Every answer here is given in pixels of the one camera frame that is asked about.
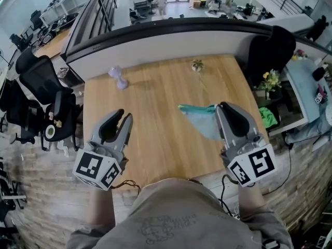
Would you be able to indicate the lilac hourglass-shaped ornament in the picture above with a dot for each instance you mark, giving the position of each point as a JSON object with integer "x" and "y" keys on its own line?
{"x": 119, "y": 78}

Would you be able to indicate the yellow flower plant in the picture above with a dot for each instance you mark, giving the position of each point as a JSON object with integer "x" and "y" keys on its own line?
{"x": 271, "y": 80}

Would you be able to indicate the person's beige printed shirt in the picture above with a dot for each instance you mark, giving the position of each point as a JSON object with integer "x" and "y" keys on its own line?
{"x": 181, "y": 216}

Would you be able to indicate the pale blue table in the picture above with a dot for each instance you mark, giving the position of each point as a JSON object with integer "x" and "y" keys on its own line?
{"x": 301, "y": 92}

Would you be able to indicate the colourful flower bunch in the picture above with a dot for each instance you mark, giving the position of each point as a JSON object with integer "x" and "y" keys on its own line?
{"x": 298, "y": 54}

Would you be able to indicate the white metal-frame table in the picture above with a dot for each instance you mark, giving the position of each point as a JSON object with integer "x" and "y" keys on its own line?
{"x": 59, "y": 6}

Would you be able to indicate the yellow snack piece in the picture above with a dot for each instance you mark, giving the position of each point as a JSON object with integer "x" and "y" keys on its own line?
{"x": 57, "y": 123}

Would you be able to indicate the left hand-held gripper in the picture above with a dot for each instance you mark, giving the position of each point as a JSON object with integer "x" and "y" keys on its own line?
{"x": 96, "y": 165}

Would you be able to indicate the white round bowl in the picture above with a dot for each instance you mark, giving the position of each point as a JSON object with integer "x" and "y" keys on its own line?
{"x": 49, "y": 131}

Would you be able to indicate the white partition with black rail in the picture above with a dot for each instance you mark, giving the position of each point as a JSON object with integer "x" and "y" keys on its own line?
{"x": 166, "y": 40}

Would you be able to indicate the person's right forearm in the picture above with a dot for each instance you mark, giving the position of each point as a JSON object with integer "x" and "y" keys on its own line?
{"x": 250, "y": 201}

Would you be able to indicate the small potted plant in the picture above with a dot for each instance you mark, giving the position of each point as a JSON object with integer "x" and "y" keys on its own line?
{"x": 198, "y": 65}

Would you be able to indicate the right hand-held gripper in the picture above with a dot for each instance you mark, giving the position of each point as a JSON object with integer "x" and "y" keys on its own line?
{"x": 254, "y": 165}

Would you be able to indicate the cardboard box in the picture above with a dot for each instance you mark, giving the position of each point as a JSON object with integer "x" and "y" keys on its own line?
{"x": 198, "y": 1}

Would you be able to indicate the light blue cloth pouch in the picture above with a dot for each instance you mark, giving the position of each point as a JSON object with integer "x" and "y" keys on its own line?
{"x": 205, "y": 123}

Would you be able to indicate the green cloth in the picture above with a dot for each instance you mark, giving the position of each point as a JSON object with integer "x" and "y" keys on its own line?
{"x": 268, "y": 117}

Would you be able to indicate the person's left forearm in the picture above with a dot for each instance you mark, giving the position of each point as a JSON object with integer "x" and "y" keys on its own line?
{"x": 99, "y": 206}

